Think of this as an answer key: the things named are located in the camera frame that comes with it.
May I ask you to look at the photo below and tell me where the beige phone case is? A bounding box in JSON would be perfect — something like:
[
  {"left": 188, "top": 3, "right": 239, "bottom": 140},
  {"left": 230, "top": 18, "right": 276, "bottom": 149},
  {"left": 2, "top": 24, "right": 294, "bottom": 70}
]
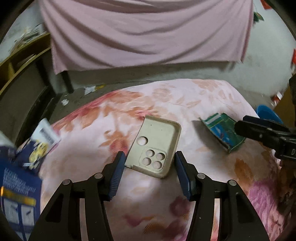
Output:
[{"left": 125, "top": 115, "right": 182, "bottom": 179}]

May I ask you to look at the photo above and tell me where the green blue snack wrapper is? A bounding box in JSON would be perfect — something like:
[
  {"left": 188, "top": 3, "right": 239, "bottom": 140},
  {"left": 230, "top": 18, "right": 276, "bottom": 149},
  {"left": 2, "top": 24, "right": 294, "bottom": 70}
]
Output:
[{"left": 201, "top": 113, "right": 246, "bottom": 154}]

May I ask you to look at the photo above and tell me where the person right hand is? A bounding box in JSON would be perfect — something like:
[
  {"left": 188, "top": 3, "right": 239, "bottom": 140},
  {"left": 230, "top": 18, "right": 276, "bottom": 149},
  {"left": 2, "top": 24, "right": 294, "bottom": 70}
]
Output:
[{"left": 276, "top": 159, "right": 296, "bottom": 216}]

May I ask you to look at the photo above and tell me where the wooden cabinet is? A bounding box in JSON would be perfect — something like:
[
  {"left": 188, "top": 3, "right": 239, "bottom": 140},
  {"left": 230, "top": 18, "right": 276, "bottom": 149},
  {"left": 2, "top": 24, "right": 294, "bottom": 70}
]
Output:
[{"left": 274, "top": 87, "right": 294, "bottom": 115}]

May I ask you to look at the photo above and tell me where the blue plastic bin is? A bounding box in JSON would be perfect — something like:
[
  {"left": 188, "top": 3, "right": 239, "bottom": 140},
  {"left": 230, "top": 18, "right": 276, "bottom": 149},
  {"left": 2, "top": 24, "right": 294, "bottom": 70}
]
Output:
[{"left": 256, "top": 105, "right": 283, "bottom": 125}]

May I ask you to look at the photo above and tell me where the floral pink blanket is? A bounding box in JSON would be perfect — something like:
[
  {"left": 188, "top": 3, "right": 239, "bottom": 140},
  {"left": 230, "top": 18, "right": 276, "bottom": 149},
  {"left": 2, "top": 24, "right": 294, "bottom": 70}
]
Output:
[{"left": 40, "top": 79, "right": 284, "bottom": 240}]

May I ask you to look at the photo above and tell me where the blue cardboard box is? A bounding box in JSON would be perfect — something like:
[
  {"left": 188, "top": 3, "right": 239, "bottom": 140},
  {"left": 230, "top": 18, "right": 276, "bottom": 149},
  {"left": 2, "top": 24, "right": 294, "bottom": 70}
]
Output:
[{"left": 1, "top": 118, "right": 61, "bottom": 240}]

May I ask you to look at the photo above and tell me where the green red wall hanging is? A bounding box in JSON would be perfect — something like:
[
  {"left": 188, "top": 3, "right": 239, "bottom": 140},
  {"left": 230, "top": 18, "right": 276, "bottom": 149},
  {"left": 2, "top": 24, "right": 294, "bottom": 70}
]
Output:
[{"left": 253, "top": 11, "right": 264, "bottom": 24}]

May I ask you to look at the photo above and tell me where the wooden wall shelf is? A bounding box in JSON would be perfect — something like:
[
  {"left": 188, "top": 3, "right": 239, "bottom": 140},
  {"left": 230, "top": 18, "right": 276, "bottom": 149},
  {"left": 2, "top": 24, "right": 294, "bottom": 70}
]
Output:
[{"left": 1, "top": 33, "right": 56, "bottom": 138}]

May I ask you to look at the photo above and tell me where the pink hanging wall sheet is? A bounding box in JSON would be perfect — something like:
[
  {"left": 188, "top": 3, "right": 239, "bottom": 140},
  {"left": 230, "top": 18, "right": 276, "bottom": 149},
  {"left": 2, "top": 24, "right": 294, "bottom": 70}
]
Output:
[{"left": 39, "top": 1, "right": 253, "bottom": 73}]

